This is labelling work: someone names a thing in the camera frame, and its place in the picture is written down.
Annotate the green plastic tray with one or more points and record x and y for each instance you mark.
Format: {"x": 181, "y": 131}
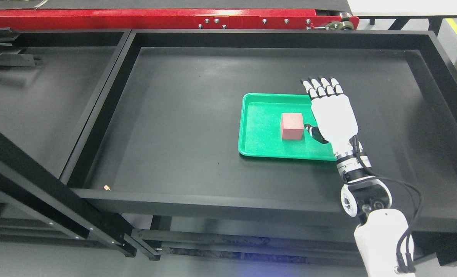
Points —
{"x": 259, "y": 128}

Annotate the black metal shelf left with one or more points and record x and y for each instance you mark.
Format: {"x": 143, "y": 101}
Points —
{"x": 56, "y": 92}

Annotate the black metal shelf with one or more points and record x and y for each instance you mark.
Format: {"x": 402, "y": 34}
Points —
{"x": 189, "y": 125}
{"x": 56, "y": 92}

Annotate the pink foam block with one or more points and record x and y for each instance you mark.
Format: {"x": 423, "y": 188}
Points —
{"x": 291, "y": 126}

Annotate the black metal shelf right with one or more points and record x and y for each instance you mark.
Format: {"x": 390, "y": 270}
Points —
{"x": 189, "y": 125}

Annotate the red conveyor frame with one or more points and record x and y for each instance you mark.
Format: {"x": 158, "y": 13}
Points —
{"x": 173, "y": 18}

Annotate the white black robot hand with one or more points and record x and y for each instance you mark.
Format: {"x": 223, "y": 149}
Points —
{"x": 333, "y": 113}

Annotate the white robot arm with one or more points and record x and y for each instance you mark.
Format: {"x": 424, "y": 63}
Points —
{"x": 380, "y": 234}

